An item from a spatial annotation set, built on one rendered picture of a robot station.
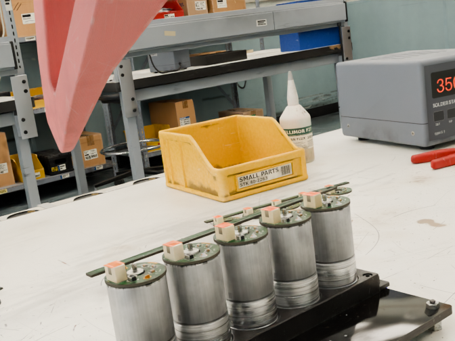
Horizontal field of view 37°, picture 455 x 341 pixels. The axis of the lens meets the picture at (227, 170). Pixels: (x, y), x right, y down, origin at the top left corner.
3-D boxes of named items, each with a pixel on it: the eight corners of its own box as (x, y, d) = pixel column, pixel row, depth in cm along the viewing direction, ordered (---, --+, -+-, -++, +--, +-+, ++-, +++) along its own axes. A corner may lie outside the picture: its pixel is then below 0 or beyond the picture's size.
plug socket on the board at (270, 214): (285, 220, 32) (284, 206, 32) (272, 225, 32) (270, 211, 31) (273, 218, 33) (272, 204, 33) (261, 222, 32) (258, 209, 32)
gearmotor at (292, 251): (332, 312, 33) (321, 211, 32) (296, 330, 32) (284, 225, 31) (296, 300, 35) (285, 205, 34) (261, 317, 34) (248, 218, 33)
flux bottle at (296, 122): (284, 166, 74) (274, 74, 72) (284, 160, 77) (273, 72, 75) (316, 162, 74) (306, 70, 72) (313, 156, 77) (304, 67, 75)
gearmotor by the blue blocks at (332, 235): (368, 292, 35) (359, 196, 34) (336, 309, 34) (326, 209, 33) (332, 283, 37) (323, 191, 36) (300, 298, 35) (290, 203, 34)
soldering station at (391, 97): (507, 133, 75) (503, 46, 74) (426, 153, 71) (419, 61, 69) (414, 124, 89) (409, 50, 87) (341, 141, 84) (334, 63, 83)
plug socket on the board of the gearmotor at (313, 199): (326, 204, 34) (324, 191, 34) (314, 209, 33) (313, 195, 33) (314, 203, 34) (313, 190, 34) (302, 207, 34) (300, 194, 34)
